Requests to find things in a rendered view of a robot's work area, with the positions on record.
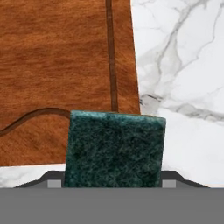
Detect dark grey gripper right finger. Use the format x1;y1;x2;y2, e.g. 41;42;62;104
159;170;208;189

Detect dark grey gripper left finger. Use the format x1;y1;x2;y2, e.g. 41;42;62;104
16;170;67;189

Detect green scouring sponge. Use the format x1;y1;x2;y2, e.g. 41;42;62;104
63;109;167;189

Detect brown wooden cutting board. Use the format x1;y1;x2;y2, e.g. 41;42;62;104
0;0;142;168

